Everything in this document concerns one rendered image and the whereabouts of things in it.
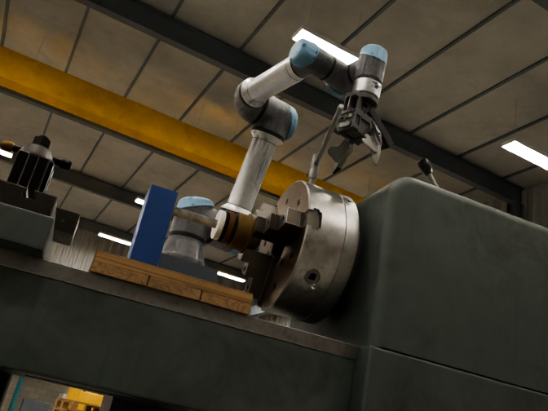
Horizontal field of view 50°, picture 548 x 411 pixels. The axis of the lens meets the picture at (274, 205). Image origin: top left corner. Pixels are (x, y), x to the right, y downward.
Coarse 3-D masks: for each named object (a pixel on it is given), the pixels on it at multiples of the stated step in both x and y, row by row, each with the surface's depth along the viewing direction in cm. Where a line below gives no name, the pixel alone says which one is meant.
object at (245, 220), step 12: (228, 216) 131; (240, 216) 132; (252, 216) 133; (228, 228) 130; (240, 228) 130; (252, 228) 131; (216, 240) 133; (228, 240) 131; (240, 240) 131; (252, 240) 132; (240, 252) 133
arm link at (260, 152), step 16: (272, 96) 194; (272, 112) 192; (288, 112) 195; (256, 128) 194; (272, 128) 193; (288, 128) 196; (256, 144) 194; (272, 144) 195; (256, 160) 193; (240, 176) 194; (256, 176) 193; (240, 192) 192; (256, 192) 195; (224, 208) 192; (240, 208) 192
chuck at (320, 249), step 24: (288, 192) 143; (312, 192) 130; (336, 192) 137; (336, 216) 127; (312, 240) 123; (336, 240) 125; (288, 264) 127; (312, 264) 123; (336, 264) 124; (288, 288) 124; (312, 288) 125; (288, 312) 130
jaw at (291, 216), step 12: (276, 216) 129; (288, 216) 125; (300, 216) 126; (312, 216) 126; (264, 228) 130; (276, 228) 128; (288, 228) 126; (300, 228) 126; (312, 228) 124; (264, 240) 132; (276, 240) 132; (288, 240) 131
